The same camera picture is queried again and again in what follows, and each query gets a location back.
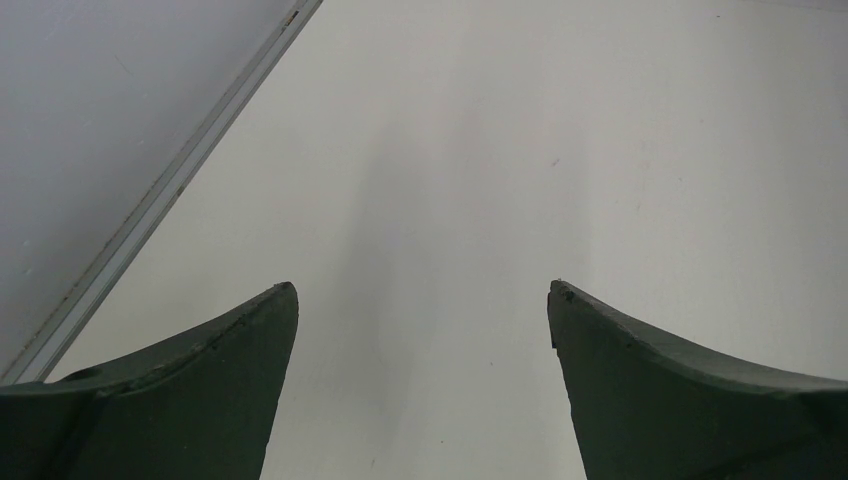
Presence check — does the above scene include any aluminium frame profile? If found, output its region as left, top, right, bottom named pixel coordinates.
left=1, top=1, right=318, bottom=385

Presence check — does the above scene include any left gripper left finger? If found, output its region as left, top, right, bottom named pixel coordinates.
left=1, top=282, right=299, bottom=479

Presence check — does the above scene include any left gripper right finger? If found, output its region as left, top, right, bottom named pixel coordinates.
left=547, top=280, right=847, bottom=479

